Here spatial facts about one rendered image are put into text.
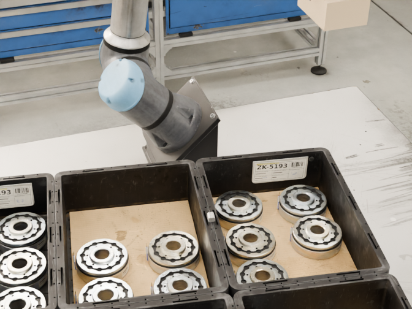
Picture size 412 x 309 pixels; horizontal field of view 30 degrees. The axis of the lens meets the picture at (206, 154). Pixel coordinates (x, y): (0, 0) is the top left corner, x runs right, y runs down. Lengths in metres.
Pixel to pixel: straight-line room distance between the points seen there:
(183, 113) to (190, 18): 1.67
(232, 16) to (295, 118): 1.41
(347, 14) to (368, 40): 2.31
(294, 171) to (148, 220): 0.34
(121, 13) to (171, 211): 0.49
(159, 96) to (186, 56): 2.18
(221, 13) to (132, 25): 1.72
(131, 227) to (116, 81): 0.37
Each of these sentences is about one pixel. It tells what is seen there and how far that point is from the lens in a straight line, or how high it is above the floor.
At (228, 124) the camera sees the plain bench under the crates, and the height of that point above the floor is 0.70.
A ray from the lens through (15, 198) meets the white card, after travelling 1.68.
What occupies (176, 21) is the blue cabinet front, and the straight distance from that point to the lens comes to 3.50.
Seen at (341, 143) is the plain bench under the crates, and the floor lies 0.70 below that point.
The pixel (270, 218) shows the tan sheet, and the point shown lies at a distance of 1.67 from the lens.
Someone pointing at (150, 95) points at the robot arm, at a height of 0.97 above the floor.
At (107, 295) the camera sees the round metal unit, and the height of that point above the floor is 0.85.
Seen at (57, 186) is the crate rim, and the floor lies 0.93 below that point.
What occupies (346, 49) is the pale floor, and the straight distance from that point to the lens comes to 4.17.
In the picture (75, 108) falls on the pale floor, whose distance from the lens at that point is 3.61.
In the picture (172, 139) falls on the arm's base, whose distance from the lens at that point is 1.87.
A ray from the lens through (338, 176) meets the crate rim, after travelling 1.65.
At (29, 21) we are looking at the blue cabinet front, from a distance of 3.35.
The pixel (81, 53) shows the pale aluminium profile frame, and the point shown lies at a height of 0.30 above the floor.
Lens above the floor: 1.91
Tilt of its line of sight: 36 degrees down
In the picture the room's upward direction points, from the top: 1 degrees clockwise
